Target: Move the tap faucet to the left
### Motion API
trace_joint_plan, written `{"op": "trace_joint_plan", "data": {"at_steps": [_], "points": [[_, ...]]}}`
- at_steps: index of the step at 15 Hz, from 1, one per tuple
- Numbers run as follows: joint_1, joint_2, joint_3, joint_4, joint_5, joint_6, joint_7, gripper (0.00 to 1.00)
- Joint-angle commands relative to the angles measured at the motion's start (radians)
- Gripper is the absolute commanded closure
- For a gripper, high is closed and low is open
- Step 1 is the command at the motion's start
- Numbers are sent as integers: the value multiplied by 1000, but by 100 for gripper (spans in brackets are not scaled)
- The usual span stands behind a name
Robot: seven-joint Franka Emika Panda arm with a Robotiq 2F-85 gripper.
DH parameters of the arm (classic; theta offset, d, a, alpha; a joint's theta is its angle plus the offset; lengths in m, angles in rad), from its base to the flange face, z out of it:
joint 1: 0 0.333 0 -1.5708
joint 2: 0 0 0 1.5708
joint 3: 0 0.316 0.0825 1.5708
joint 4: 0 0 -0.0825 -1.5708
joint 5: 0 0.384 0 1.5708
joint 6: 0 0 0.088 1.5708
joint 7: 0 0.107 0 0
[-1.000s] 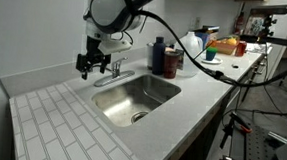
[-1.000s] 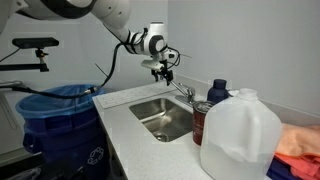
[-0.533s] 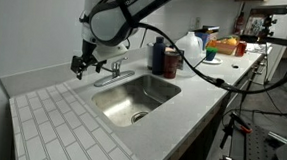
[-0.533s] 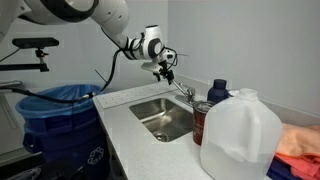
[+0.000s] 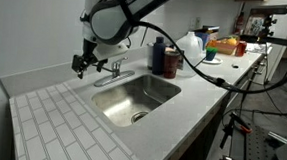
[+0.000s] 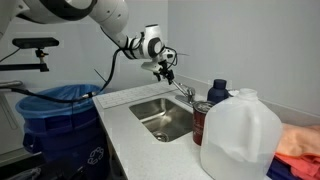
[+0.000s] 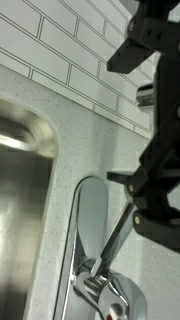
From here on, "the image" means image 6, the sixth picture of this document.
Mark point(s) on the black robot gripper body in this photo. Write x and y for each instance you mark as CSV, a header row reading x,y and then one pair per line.
x,y
164,68

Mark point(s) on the chrome tap faucet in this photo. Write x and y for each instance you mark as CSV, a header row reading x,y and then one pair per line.
x,y
188,91

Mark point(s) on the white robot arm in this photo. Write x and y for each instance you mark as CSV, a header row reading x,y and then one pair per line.
x,y
110,13

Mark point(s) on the white keyboard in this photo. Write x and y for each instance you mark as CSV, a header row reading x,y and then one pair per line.
x,y
133,94

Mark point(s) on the stainless steel sink basin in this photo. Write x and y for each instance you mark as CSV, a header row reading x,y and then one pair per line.
x,y
166,116

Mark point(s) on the dark blue bottle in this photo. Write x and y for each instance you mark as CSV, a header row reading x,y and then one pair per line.
x,y
217,93

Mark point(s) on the translucent plastic gallon jug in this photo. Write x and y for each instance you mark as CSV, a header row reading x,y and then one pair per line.
x,y
240,133

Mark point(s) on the blue plastic bin liner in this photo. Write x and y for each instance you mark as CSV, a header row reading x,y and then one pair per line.
x,y
56,95

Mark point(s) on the blue recycling bin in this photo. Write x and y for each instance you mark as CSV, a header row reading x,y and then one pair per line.
x,y
66,140

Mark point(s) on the orange cloth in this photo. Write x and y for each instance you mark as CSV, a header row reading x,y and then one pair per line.
x,y
298,140

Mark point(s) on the dark blue cloth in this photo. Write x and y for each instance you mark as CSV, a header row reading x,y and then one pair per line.
x,y
278,171

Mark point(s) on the red cloth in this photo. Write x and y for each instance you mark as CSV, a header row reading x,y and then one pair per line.
x,y
306,165

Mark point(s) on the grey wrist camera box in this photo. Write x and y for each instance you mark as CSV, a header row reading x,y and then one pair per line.
x,y
150,66

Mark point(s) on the black bar-shaped camera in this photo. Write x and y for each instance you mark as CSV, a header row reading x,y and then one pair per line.
x,y
35,42

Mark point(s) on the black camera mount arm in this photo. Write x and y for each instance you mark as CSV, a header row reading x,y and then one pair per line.
x,y
26,67

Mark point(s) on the grey wall handrail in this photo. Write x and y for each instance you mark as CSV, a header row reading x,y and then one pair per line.
x,y
10,83

